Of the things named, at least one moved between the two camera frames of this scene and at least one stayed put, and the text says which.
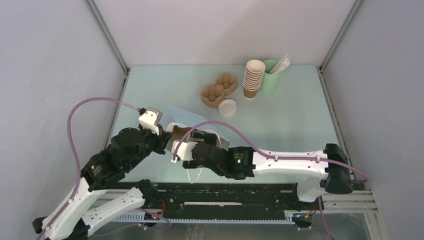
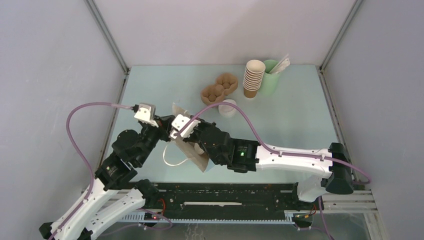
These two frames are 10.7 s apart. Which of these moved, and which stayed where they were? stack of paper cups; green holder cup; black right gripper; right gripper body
Moved: right gripper body
Stayed: black right gripper; green holder cup; stack of paper cups
